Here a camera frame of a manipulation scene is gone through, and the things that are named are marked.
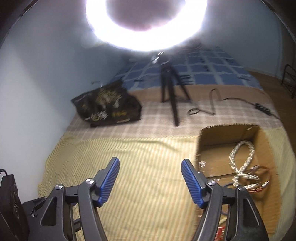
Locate cardboard box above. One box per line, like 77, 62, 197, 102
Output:
195, 125, 281, 241

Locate black cable with controller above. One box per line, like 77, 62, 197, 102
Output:
188, 89, 281, 120

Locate yellow striped blanket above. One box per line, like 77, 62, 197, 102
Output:
38, 128, 292, 241

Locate black snack bag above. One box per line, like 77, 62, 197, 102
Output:
70, 80, 142, 127

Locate long pearl necklace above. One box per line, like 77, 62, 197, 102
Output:
229, 140, 260, 189

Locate white ring light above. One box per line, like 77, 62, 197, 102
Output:
85, 0, 207, 52

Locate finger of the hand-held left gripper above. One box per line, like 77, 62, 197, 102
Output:
22, 197, 49, 241

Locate blue patterned sheet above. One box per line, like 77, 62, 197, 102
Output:
113, 45, 264, 91

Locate black metal shoe rack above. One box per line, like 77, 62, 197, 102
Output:
281, 64, 296, 98

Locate black tripod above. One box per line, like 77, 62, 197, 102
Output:
150, 52, 192, 127

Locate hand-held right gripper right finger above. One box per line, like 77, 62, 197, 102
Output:
181, 159, 270, 241

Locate beige checked sheet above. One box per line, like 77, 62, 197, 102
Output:
61, 85, 281, 144

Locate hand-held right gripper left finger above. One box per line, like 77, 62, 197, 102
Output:
28, 157, 120, 241

